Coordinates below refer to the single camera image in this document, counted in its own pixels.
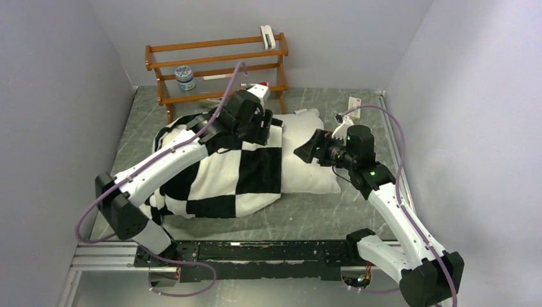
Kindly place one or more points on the white pillow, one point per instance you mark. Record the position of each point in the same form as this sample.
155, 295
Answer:
298, 174

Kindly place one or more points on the black white checkered pillowcase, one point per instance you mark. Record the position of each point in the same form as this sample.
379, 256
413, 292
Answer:
227, 184

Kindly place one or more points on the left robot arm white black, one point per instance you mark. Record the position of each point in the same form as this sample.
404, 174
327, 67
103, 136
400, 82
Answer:
241, 118

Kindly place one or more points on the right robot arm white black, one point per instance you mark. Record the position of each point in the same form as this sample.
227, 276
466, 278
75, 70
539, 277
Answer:
426, 273

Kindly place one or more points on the small white green box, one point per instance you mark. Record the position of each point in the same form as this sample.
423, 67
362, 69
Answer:
353, 108

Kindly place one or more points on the white marker red cap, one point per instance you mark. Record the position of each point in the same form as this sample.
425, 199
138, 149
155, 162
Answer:
250, 85

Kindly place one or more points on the green white stapler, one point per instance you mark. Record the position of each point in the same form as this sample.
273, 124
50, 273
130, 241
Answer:
210, 102

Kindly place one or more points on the white marker pink cap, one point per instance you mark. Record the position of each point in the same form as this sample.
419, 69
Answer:
217, 76

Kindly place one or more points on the white clip on rack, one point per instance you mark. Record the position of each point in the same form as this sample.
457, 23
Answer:
268, 38

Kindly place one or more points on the wooden shelf rack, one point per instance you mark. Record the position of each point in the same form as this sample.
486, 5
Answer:
216, 57

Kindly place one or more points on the blue white round jar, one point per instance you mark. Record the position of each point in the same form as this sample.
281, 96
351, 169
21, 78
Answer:
185, 78

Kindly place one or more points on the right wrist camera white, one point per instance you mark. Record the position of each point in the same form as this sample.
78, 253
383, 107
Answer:
343, 123

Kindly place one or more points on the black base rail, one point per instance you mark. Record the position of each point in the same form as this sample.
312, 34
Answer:
327, 260

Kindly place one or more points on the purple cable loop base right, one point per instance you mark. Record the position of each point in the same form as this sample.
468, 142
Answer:
362, 283

